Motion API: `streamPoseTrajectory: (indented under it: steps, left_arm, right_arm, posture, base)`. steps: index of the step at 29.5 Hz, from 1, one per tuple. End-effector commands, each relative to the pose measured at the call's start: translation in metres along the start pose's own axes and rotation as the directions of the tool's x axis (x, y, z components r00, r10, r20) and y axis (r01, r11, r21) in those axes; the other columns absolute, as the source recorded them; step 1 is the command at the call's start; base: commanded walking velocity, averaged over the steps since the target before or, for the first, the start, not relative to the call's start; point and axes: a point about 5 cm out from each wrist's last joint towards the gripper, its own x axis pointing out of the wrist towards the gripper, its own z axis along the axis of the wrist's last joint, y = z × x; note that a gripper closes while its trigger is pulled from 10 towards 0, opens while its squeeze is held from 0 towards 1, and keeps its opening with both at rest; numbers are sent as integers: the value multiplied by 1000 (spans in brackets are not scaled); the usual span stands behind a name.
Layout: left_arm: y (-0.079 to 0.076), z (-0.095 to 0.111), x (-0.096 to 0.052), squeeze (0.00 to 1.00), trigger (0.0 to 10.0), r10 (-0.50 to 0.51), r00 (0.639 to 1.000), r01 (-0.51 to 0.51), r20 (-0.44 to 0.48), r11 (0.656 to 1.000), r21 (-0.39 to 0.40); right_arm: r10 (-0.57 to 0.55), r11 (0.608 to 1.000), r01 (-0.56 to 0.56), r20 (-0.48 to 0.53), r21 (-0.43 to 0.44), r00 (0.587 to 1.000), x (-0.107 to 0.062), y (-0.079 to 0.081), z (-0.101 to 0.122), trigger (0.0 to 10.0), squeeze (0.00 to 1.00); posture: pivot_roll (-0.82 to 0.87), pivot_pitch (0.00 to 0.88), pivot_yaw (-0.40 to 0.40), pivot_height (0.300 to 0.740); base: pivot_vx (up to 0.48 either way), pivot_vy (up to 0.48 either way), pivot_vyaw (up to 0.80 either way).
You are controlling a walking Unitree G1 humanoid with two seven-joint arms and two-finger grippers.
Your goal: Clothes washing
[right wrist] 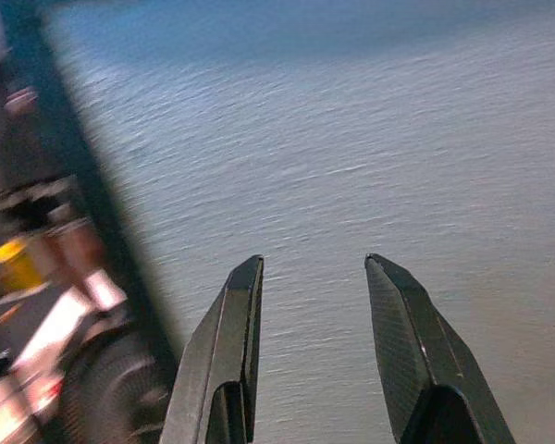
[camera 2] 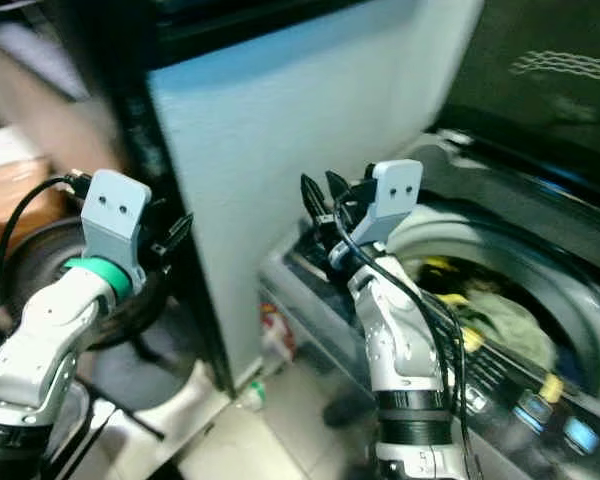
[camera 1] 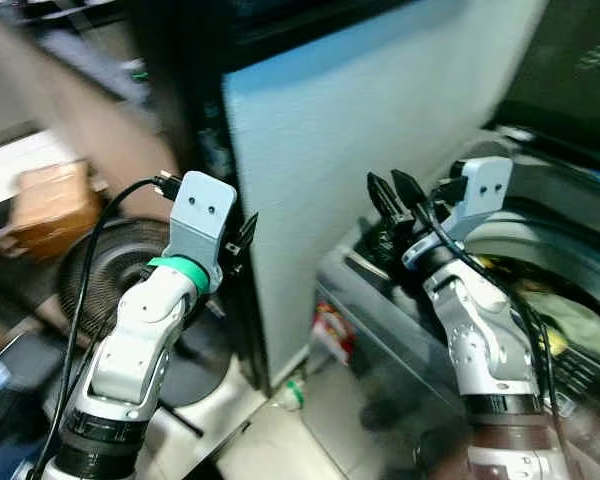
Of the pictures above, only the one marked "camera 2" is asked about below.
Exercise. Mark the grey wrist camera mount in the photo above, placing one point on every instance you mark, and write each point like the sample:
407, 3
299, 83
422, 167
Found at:
392, 195
115, 215

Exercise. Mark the yellow garment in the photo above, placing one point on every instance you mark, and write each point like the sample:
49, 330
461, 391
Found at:
470, 335

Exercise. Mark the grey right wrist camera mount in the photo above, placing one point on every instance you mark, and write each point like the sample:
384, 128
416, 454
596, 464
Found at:
392, 195

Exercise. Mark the brown cardboard box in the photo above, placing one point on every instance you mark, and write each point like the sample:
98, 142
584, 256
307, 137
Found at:
15, 195

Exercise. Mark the red printed package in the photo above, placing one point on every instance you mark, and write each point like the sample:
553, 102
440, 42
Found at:
276, 330

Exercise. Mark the small green-capped bottle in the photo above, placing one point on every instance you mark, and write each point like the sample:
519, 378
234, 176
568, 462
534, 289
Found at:
250, 395

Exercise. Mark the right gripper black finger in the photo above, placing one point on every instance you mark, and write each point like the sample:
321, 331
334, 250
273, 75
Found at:
338, 185
313, 198

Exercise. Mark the grey top-load washing machine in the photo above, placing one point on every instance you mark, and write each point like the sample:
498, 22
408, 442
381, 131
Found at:
520, 200

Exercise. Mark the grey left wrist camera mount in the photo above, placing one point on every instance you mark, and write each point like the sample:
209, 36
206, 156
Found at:
115, 215

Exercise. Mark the pale green cloth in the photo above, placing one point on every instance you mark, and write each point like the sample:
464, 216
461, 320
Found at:
505, 320

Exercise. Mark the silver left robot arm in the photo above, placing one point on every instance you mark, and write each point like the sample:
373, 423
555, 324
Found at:
40, 350

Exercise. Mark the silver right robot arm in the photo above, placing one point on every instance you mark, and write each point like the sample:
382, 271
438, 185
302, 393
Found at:
405, 350

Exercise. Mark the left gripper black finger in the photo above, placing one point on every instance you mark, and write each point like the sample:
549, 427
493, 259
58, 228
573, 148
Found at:
178, 232

